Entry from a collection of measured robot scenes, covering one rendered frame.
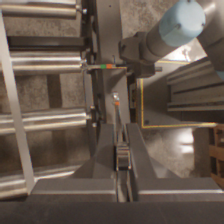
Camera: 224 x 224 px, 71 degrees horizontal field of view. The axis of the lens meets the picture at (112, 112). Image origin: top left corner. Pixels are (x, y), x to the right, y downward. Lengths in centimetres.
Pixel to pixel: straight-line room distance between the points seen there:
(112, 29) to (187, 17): 35
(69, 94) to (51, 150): 61
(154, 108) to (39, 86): 116
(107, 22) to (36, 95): 127
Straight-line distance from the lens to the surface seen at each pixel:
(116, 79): 60
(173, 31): 35
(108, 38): 64
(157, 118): 162
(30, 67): 88
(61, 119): 82
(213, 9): 45
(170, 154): 214
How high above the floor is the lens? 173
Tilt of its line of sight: 76 degrees down
